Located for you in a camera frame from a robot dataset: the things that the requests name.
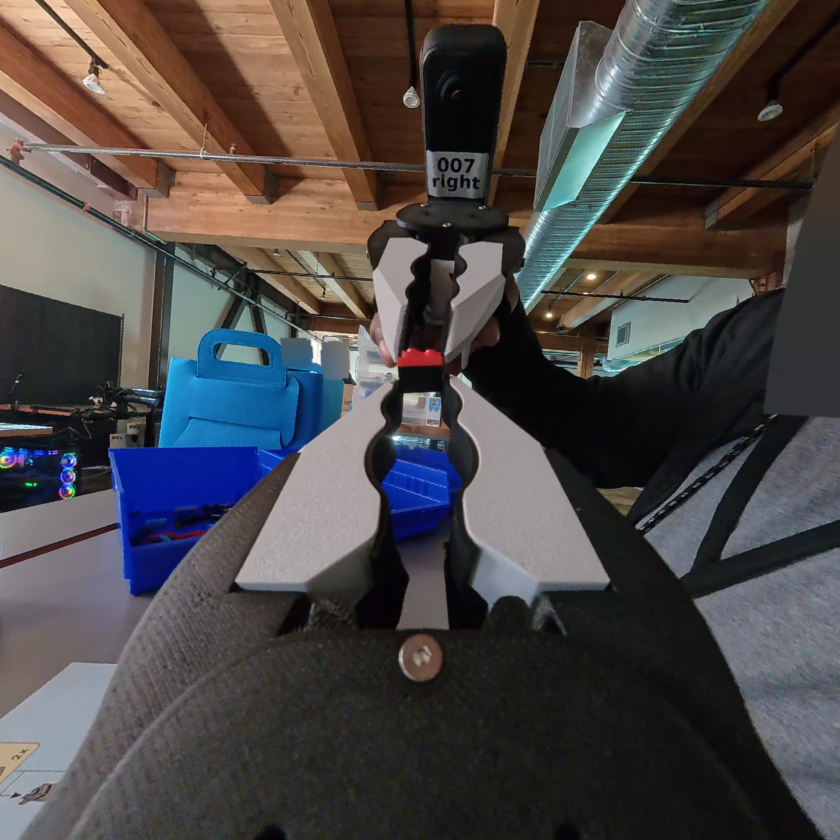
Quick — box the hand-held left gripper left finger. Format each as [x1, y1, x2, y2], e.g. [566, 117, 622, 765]
[234, 381, 411, 621]

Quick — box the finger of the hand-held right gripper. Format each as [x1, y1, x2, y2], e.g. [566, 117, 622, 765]
[371, 236, 427, 368]
[441, 241, 509, 368]

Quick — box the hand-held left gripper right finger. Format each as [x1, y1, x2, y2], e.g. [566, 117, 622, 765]
[441, 375, 611, 624]

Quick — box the black and red brick piece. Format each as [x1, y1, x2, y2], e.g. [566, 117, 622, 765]
[395, 348, 442, 395]

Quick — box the blue plastic bin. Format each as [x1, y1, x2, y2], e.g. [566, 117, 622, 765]
[108, 446, 290, 596]
[259, 448, 462, 543]

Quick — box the grey desk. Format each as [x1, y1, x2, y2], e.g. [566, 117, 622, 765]
[0, 502, 460, 719]

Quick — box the person's right hand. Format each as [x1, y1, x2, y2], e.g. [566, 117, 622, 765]
[367, 292, 546, 383]

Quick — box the clear plastic storage rack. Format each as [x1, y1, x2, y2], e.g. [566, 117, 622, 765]
[354, 325, 398, 388]

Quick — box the pile of loose bricks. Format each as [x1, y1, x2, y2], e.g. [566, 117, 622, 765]
[130, 502, 236, 549]

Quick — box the blue felt bag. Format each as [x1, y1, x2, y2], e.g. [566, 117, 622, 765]
[157, 329, 345, 450]

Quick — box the metal ceiling pipe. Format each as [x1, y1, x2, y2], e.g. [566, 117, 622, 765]
[5, 141, 815, 193]

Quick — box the computer tower with rgb fans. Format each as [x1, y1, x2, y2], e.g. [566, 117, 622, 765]
[0, 443, 83, 514]

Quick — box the person's grey shirt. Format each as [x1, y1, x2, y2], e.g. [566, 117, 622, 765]
[646, 416, 840, 840]

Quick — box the brick instruction booklet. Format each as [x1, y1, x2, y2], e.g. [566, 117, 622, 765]
[0, 663, 119, 840]

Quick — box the silver ventilation duct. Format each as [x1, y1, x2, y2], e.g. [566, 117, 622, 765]
[515, 0, 772, 309]

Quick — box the dashed black cord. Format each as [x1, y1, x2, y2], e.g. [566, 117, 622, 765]
[640, 416, 778, 534]

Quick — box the black lanyard strap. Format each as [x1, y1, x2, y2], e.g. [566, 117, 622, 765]
[679, 420, 840, 598]

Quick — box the large black wall panel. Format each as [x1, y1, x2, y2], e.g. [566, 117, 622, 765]
[0, 283, 124, 408]

